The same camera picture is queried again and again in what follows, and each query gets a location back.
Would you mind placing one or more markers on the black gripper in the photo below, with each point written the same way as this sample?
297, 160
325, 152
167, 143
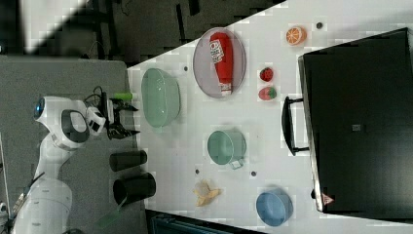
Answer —
110, 110

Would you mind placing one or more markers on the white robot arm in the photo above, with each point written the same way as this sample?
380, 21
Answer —
45, 204

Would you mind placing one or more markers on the small black cylinder cup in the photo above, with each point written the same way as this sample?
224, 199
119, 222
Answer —
126, 160

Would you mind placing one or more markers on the large black cylinder cup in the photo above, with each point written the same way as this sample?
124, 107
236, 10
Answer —
132, 189

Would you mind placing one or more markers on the green spatula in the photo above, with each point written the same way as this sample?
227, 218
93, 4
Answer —
109, 218

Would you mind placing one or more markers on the green metal pot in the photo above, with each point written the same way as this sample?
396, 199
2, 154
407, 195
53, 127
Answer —
227, 147

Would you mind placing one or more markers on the blue crate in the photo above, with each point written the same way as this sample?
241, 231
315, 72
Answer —
163, 223

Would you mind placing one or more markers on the red ketchup bottle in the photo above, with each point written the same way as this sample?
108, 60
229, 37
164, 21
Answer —
221, 51

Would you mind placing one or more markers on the pink strawberry toy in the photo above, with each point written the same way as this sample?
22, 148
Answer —
267, 93

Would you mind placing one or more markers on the red strawberry toy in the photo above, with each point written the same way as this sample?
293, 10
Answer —
266, 74

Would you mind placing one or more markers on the blue bowl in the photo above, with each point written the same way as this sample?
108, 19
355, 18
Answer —
274, 207

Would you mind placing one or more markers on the orange half toy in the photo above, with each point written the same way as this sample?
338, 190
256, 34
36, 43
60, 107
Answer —
295, 35

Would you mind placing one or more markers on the black toaster oven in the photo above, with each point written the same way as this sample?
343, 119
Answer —
358, 101

